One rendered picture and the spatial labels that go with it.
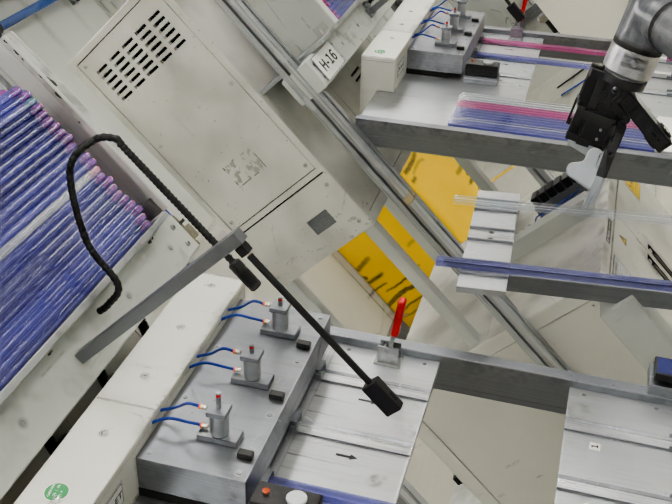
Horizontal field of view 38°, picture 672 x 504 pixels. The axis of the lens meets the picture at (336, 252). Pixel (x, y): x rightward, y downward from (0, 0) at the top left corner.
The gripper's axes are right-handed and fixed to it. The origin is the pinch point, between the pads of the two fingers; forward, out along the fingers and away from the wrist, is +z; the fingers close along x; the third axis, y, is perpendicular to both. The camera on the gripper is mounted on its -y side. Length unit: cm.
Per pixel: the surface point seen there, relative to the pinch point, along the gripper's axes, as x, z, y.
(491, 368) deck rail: 34.8, 15.3, 7.9
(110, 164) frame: 29, 8, 69
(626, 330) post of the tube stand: 14.2, 13.9, -11.8
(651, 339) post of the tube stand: 14.2, 13.9, -15.8
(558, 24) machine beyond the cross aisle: -402, 75, -14
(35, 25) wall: -194, 87, 188
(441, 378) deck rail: 34.2, 20.1, 13.8
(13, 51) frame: 32, -5, 84
